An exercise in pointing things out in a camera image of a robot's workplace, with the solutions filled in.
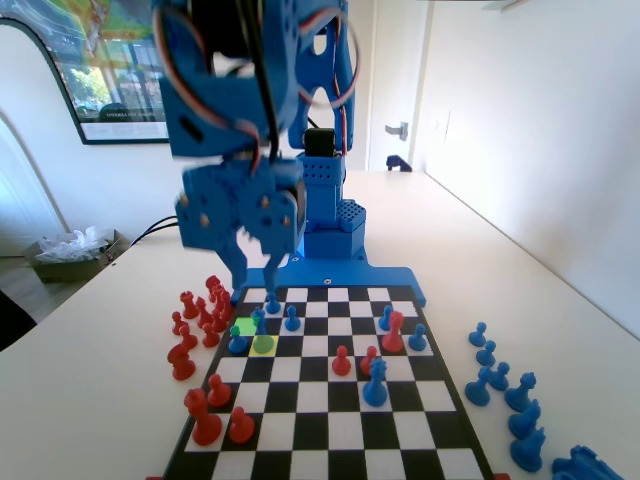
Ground cardboard box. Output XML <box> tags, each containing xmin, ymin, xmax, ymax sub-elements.
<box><xmin>25</xmin><ymin>228</ymin><xmax>126</xmax><ymax>284</ymax></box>

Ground blue arm base plate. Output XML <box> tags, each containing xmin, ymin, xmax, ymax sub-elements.
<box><xmin>238</xmin><ymin>252</ymin><xmax>430</xmax><ymax>307</ymax></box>

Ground white plastic bag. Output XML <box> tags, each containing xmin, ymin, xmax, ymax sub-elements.
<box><xmin>37</xmin><ymin>225</ymin><xmax>114</xmax><ymax>264</ymax></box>

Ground blue chess queen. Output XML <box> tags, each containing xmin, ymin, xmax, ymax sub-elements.
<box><xmin>503</xmin><ymin>371</ymin><xmax>537</xmax><ymax>414</ymax></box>

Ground blue chess bishop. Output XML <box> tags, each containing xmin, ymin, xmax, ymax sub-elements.
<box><xmin>464</xmin><ymin>366</ymin><xmax>494</xmax><ymax>407</ymax></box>
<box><xmin>249</xmin><ymin>306</ymin><xmax>275</xmax><ymax>355</ymax></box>

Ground tall blue piece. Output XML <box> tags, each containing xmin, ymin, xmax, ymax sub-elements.
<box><xmin>360</xmin><ymin>357</ymin><xmax>390</xmax><ymax>409</ymax></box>

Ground black camera cable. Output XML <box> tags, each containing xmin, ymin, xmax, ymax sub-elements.
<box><xmin>242</xmin><ymin>0</ymin><xmax>280</xmax><ymax>164</ymax></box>

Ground black framed wall poster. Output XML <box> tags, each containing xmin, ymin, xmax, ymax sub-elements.
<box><xmin>0</xmin><ymin>0</ymin><xmax>174</xmax><ymax>147</ymax></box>

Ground black power cable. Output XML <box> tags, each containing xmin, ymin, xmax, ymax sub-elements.
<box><xmin>130</xmin><ymin>214</ymin><xmax>179</xmax><ymax>246</ymax></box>
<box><xmin>135</xmin><ymin>220</ymin><xmax>180</xmax><ymax>247</ymax></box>

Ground large red piece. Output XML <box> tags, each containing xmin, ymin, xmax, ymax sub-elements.
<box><xmin>183</xmin><ymin>387</ymin><xmax>224</xmax><ymax>447</ymax></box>

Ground black white chessboard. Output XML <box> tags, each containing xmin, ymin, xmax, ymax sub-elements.
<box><xmin>158</xmin><ymin>283</ymin><xmax>496</xmax><ymax>480</ymax></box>

